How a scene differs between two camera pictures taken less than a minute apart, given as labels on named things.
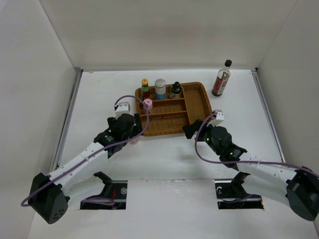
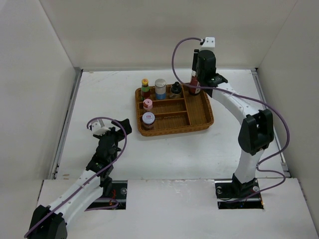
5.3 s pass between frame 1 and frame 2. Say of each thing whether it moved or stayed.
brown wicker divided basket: stayed
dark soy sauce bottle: moved
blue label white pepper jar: stayed
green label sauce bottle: stayed
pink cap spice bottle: stayed
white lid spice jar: moved
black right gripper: moved
